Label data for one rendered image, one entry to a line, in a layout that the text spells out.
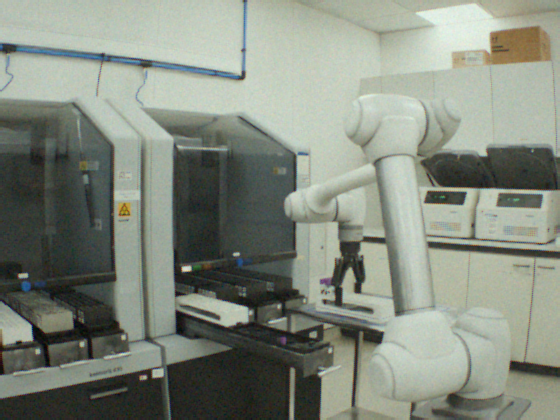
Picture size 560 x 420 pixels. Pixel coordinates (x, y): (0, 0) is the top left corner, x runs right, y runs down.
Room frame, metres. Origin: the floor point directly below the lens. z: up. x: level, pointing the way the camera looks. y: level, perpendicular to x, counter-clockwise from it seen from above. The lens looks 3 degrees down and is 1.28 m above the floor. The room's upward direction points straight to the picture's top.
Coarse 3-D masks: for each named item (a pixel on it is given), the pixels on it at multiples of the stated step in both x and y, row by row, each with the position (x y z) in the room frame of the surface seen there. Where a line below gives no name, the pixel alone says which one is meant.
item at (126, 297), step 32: (128, 128) 1.73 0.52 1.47; (128, 160) 1.68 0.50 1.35; (128, 224) 1.68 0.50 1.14; (128, 256) 1.67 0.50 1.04; (96, 288) 1.74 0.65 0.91; (128, 288) 1.67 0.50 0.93; (128, 320) 1.66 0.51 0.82; (160, 352) 1.65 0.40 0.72; (0, 384) 1.23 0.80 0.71; (32, 384) 1.31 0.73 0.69; (64, 384) 1.39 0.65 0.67; (96, 384) 1.47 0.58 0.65; (128, 384) 1.55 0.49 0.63; (160, 384) 1.64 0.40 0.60; (0, 416) 1.22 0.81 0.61; (32, 416) 1.30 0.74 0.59; (64, 416) 1.37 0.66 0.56; (96, 416) 1.46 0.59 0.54; (128, 416) 1.54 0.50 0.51; (160, 416) 1.63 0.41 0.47
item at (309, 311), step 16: (288, 320) 1.90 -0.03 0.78; (320, 320) 1.79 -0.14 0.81; (336, 320) 1.74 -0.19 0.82; (352, 320) 1.73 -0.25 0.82; (448, 320) 1.68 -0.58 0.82; (288, 368) 1.90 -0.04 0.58; (288, 384) 1.90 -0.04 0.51; (352, 384) 2.20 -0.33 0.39; (288, 400) 1.90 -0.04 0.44; (352, 400) 2.20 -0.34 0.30; (288, 416) 1.90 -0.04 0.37; (336, 416) 2.08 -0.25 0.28; (352, 416) 2.07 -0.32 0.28; (368, 416) 2.06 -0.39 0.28; (384, 416) 2.05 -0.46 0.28
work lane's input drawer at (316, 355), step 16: (176, 320) 1.83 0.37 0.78; (192, 320) 1.76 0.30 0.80; (208, 336) 1.70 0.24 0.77; (224, 336) 1.64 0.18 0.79; (240, 336) 1.59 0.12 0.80; (256, 336) 1.55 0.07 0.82; (272, 336) 1.60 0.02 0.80; (288, 336) 1.60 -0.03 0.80; (304, 336) 1.56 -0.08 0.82; (256, 352) 1.53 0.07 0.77; (272, 352) 1.49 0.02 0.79; (288, 352) 1.44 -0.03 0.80; (304, 352) 1.41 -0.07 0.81; (320, 352) 1.45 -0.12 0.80; (304, 368) 1.40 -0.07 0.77; (320, 368) 1.44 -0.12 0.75; (336, 368) 1.44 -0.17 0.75
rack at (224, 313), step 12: (180, 300) 1.84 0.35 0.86; (192, 300) 1.82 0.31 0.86; (204, 300) 1.83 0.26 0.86; (216, 300) 1.83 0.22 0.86; (192, 312) 1.79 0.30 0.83; (204, 312) 1.81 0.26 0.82; (216, 312) 1.69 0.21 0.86; (228, 312) 1.67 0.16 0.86; (240, 312) 1.70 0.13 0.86; (228, 324) 1.66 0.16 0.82
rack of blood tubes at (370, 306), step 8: (320, 296) 1.87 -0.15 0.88; (328, 296) 1.84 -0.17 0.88; (344, 296) 1.84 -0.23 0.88; (352, 296) 1.83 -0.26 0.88; (360, 296) 1.83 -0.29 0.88; (368, 296) 1.82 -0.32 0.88; (320, 304) 1.87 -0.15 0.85; (328, 304) 1.86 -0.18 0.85; (344, 304) 1.86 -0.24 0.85; (352, 304) 1.87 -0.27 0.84; (360, 304) 1.74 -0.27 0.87; (368, 304) 1.71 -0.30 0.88; (376, 304) 1.69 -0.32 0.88; (384, 304) 1.69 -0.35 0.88; (392, 304) 1.72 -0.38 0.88; (336, 312) 1.81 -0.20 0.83; (352, 312) 1.76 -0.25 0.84; (360, 312) 1.74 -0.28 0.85; (368, 312) 1.81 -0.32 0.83; (376, 312) 1.69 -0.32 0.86; (384, 312) 1.69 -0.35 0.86; (392, 312) 1.72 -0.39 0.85; (368, 320) 1.71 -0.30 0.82; (376, 320) 1.69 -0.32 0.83; (384, 320) 1.69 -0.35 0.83
